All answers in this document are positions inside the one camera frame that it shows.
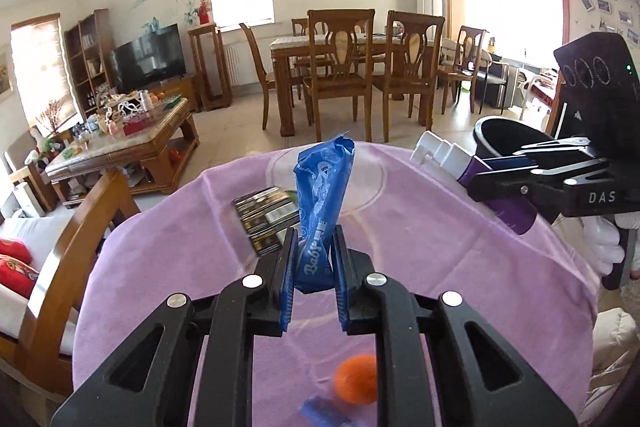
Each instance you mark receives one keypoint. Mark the red embroidered cushion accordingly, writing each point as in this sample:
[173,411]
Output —
[17,279]
[12,252]

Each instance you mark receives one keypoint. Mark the wooden television stand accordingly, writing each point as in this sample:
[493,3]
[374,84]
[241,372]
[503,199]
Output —
[180,92]

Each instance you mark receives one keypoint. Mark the group of wall photos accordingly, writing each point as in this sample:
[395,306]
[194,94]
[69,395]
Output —
[607,4]

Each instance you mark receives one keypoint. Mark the wooden bookshelf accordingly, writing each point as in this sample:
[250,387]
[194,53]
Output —
[90,57]

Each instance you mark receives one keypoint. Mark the red gift box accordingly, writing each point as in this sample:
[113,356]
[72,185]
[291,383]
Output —
[142,126]

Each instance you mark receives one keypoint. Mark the purple white spray bottle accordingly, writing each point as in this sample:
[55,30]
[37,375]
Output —
[445,154]

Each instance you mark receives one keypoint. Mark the wooden sofa frame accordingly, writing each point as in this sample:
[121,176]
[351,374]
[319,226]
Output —
[65,252]

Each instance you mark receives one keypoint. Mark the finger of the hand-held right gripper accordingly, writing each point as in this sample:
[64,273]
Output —
[505,187]
[560,146]

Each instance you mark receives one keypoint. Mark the grey armchair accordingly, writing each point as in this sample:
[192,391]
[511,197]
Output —
[495,82]

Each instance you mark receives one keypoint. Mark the tall wooden plant stand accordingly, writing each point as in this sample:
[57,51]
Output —
[210,57]

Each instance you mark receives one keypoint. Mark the wooden dining table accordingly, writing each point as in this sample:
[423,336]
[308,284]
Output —
[290,52]

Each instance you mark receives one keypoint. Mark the orange mandarin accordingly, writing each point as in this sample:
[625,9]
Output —
[356,379]

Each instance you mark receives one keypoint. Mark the white wall radiator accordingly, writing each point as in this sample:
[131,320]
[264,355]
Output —
[250,64]

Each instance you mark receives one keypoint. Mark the black gold striped box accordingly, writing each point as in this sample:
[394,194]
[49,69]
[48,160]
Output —
[265,217]

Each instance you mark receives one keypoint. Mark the white sofa seat cushion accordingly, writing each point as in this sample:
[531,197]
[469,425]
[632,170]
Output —
[55,232]

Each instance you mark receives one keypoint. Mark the white puffer jacket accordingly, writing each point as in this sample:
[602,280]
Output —
[615,357]

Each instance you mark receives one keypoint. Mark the wooden dining chair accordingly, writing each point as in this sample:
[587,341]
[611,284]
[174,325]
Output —
[415,77]
[467,52]
[300,27]
[255,72]
[340,82]

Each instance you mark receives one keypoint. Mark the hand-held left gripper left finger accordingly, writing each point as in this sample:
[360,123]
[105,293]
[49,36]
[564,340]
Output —
[289,282]

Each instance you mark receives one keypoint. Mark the dried branch in vase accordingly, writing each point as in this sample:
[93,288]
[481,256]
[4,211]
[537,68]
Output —
[50,122]

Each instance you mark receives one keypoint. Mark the wooden coffee table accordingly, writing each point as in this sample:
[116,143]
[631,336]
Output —
[150,147]

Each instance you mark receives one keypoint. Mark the black trash bin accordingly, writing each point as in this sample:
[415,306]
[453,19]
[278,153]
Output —
[500,134]

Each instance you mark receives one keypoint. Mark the blue plastic snack packet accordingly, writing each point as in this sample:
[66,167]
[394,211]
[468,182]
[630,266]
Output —
[320,187]

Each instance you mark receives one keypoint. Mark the flat screen television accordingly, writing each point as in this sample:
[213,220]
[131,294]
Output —
[147,59]

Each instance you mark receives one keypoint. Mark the red flower arrangement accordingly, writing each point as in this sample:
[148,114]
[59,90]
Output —
[202,9]

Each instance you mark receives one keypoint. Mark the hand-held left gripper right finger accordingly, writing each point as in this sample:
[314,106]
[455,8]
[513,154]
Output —
[341,282]

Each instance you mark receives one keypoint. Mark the small blue wrapper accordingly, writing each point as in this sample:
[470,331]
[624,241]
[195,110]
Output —
[325,414]

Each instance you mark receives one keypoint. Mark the small framed wall picture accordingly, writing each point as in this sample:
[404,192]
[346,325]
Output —
[5,74]

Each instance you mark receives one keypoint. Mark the purple table cloth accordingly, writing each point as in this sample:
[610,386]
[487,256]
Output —
[175,247]

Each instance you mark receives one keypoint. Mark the red striped window blind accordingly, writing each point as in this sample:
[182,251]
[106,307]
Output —
[40,67]

